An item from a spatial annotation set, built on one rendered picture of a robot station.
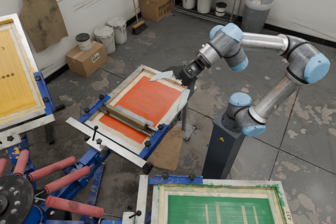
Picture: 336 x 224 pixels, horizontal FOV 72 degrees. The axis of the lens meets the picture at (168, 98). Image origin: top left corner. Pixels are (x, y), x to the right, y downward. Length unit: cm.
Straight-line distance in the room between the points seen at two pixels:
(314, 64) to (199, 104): 224
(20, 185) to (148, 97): 109
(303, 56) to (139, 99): 127
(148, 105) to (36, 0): 206
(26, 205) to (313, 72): 137
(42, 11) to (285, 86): 296
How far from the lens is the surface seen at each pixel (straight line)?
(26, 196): 132
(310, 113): 361
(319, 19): 485
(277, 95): 122
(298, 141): 323
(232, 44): 84
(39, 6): 343
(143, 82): 210
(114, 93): 200
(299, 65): 116
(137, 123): 168
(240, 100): 136
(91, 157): 162
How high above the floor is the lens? 240
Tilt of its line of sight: 47 degrees down
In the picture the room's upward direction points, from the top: straight up
